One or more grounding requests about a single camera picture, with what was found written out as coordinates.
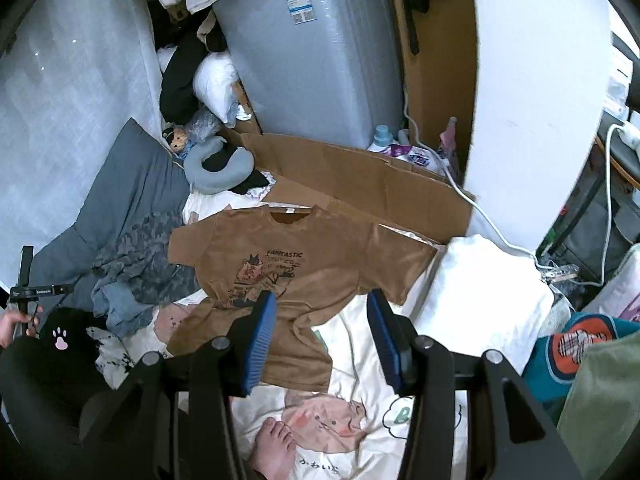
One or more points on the person's bare foot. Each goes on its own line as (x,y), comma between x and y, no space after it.
(272,452)

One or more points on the person's left hand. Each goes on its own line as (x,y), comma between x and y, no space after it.
(12,327)

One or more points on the clear plastic bag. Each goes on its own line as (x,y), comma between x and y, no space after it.
(202,125)

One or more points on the pink bottle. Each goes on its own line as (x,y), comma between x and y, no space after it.
(450,140)

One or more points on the folded white sweatshirt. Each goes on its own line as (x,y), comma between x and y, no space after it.
(480,290)

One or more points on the brown printed t-shirt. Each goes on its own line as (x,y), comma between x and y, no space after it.
(300,280)

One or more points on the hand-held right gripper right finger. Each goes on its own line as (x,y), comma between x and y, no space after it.
(385,345)

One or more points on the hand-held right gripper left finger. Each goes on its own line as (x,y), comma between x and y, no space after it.
(260,345)

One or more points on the white curtain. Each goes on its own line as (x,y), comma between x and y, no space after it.
(75,85)

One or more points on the black jacket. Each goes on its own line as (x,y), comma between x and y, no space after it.
(180,80)

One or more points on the small teddy bear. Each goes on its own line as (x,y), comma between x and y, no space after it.
(177,141)

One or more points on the light green cloth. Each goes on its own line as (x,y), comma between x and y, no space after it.
(600,400)

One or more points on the person's leg in black trousers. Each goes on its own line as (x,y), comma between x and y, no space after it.
(40,400)

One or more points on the brown cardboard sheet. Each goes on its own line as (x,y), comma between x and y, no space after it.
(350,175)

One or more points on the grey neck pillow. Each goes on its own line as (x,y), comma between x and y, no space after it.
(200,170)

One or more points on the pale pink bag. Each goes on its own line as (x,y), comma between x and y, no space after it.
(620,285)

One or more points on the brown wooden door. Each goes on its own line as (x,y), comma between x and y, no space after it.
(440,85)

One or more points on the black paw print garment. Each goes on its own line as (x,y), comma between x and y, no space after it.
(75,325)

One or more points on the blue denim garment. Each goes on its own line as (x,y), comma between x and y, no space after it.
(120,305)

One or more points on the white fluffy spotted cloth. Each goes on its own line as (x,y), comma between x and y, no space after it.
(115,360)

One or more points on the brown plush toy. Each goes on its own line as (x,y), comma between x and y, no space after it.
(178,12)

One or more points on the black hanging garment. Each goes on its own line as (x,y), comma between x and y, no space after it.
(412,10)

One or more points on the grey camouflage garment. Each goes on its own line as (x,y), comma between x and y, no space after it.
(145,255)

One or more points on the cream bear print blanket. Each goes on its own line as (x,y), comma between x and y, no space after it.
(360,340)

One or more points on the white power strip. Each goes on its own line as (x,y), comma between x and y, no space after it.
(627,135)

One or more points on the colourful patterned cloth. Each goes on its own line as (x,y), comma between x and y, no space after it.
(262,187)

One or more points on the teal patterned blanket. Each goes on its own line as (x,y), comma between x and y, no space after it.
(550,360)

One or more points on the black cloth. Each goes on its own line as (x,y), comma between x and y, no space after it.
(220,160)

